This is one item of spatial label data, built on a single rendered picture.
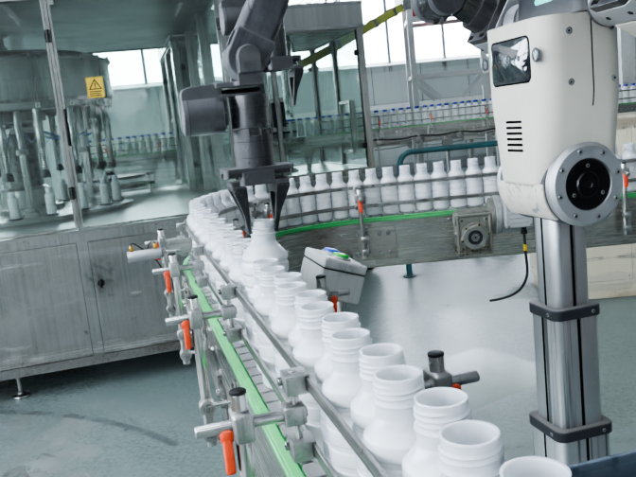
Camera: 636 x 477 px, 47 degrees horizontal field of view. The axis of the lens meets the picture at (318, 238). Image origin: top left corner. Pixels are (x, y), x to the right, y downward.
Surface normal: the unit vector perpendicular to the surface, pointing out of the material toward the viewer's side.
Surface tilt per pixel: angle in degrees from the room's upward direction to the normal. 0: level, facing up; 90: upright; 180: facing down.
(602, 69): 90
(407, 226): 90
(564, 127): 101
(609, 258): 89
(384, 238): 90
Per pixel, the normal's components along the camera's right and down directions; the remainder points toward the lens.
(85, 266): 0.26, 0.13
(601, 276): -0.04, 0.15
